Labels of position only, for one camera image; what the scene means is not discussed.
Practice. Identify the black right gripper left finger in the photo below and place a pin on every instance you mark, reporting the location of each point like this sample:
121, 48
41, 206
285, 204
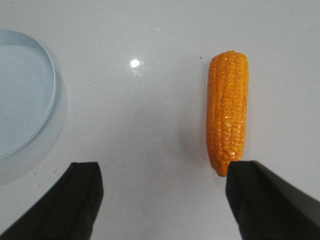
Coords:
67, 211

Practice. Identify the orange plastic corn cob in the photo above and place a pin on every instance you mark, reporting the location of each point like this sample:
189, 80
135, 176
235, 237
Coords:
226, 111

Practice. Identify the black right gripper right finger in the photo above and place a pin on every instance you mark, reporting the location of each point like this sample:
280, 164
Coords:
266, 207

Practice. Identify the light blue round plate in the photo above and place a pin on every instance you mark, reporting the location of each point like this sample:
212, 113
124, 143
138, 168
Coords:
28, 89

